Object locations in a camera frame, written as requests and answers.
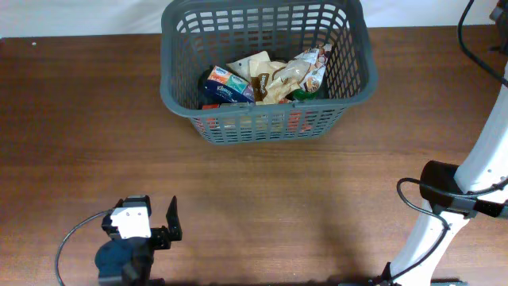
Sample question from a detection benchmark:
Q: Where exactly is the tissue pocket pack bundle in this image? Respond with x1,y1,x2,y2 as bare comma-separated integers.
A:
202,66,255,103

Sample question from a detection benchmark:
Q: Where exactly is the brown snack bag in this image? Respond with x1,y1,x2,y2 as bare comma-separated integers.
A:
226,51,270,82
249,44,333,105

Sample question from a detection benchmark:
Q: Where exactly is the green lid jar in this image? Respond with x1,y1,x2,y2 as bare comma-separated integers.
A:
291,89,319,101

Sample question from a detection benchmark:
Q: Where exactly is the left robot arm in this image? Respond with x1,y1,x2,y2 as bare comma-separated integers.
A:
94,195,183,286

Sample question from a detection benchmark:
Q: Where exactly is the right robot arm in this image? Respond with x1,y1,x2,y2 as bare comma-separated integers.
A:
380,83,507,285

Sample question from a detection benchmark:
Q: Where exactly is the grey plastic basket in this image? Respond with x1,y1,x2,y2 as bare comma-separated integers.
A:
160,0,378,145

